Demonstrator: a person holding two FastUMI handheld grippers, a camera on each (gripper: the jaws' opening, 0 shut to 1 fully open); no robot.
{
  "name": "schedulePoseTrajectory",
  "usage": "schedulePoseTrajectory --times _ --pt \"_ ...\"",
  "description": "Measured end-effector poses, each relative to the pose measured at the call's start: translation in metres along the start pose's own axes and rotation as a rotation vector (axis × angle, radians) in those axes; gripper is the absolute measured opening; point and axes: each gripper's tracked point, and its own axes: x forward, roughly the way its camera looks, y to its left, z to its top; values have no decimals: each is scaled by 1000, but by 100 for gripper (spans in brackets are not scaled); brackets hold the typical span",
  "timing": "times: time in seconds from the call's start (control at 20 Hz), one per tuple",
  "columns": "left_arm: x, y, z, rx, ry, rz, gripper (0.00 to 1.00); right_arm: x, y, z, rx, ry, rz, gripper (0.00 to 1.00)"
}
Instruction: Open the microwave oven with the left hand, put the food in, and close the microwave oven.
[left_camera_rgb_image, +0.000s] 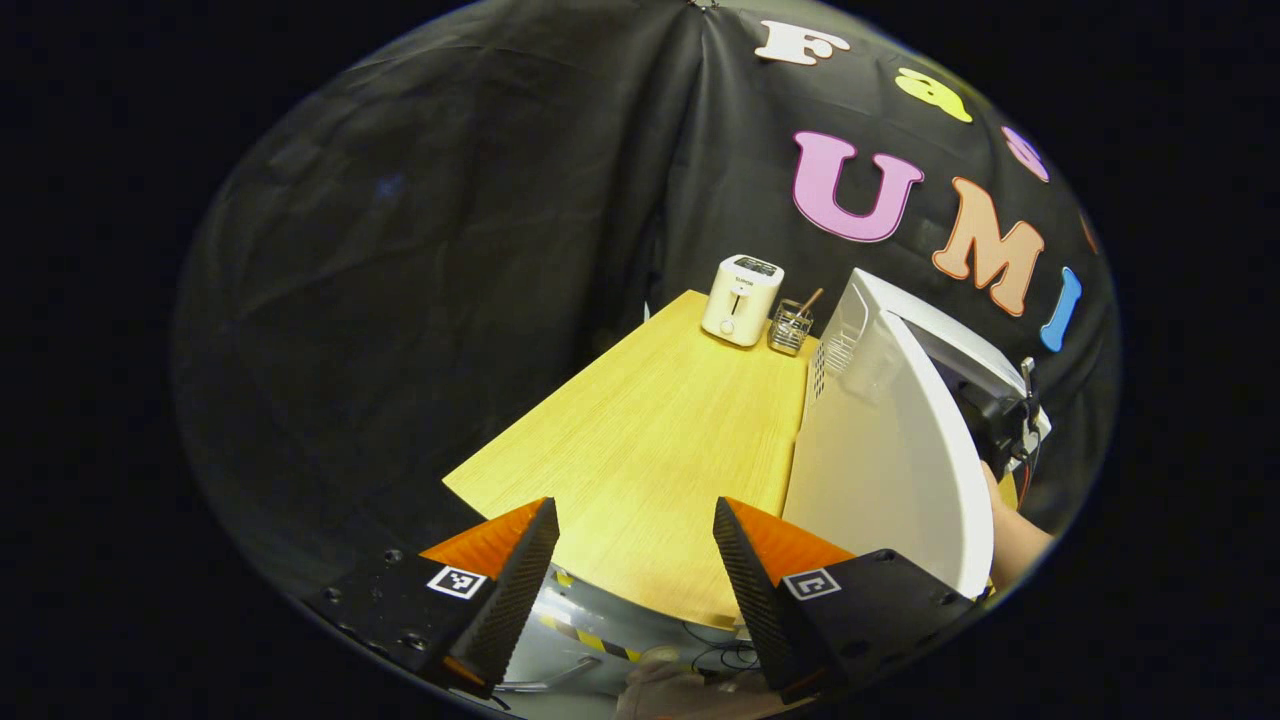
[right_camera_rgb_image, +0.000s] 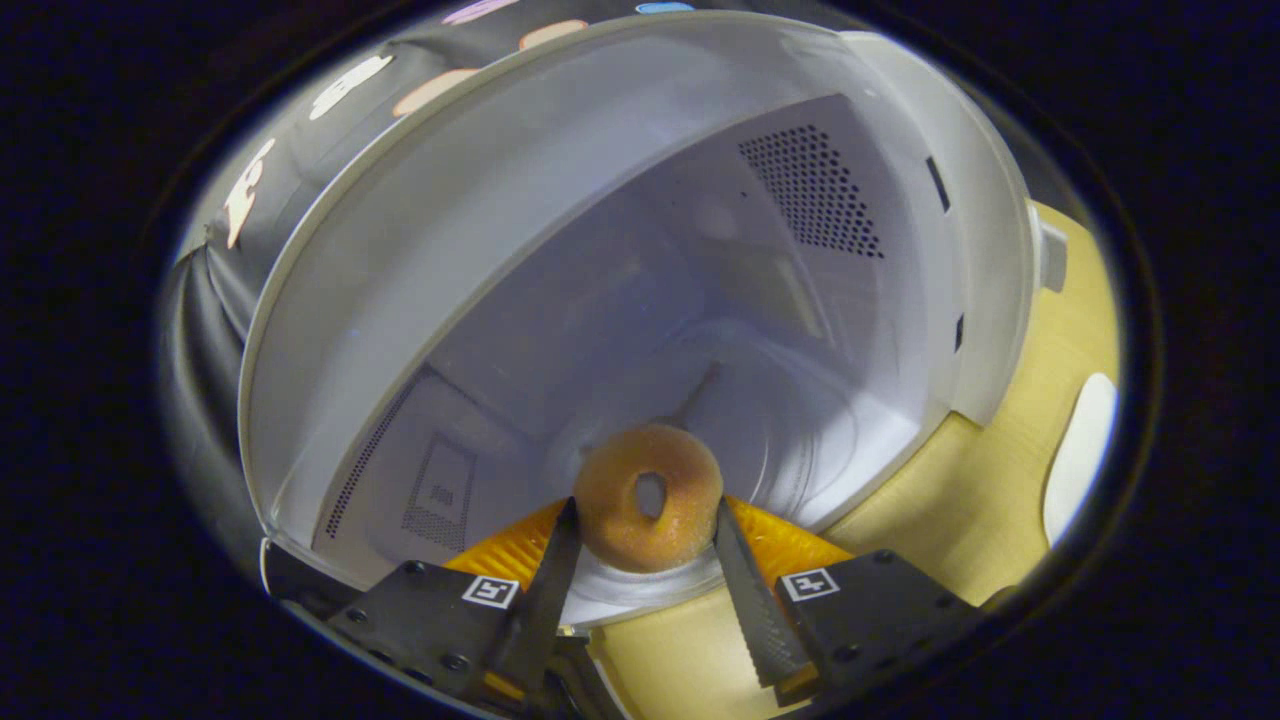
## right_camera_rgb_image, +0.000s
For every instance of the white square plate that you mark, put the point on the white square plate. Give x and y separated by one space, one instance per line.
1080 460

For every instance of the black backdrop cloth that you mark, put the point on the black backdrop cloth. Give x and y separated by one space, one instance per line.
215 300

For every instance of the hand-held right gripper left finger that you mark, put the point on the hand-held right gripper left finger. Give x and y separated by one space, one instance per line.
545 600

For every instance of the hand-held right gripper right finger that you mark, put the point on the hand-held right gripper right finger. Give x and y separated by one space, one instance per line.
760 620

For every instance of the white microwave oven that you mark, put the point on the white microwave oven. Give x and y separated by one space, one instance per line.
500 220

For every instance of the brown doughnut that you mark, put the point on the brown doughnut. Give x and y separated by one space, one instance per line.
610 520

